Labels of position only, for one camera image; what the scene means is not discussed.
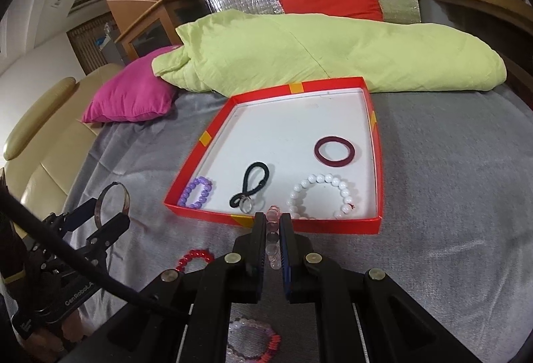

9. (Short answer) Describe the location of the purple bead bracelet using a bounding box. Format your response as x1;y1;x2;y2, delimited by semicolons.
177;175;214;210

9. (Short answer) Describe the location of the wooden cabinet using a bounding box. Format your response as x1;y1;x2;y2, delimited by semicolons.
116;0;210;61

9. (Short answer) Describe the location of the maroon hair tie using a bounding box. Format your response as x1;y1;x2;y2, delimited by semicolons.
312;135;357;169

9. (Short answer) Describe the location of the red shallow box tray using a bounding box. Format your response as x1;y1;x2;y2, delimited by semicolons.
164;77;384;234

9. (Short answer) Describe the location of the pink and coral bead bracelet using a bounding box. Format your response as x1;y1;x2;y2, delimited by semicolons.
226;317;282;363

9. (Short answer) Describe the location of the black hair tie with ring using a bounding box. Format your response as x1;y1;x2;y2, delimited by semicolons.
229;161;271;215

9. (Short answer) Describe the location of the red bead bracelet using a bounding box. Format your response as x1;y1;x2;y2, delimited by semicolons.
174;247;216;274

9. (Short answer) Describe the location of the magenta pillow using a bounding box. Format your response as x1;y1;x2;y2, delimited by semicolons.
81;46;178;123

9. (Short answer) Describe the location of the red cushion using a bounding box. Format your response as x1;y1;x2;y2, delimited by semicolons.
279;0;384;21

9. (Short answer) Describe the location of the silver metal bangle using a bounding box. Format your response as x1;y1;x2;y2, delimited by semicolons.
94;181;131;229

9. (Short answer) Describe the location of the grey bed blanket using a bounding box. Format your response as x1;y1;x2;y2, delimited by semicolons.
64;86;532;362

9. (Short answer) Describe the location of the beige leather sofa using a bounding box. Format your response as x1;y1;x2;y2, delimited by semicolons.
4;64;122;219

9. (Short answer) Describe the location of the light green quilt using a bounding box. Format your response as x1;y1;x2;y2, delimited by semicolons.
152;9;507;97

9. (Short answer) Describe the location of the white pearl bead bracelet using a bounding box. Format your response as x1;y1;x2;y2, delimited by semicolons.
285;173;360;221

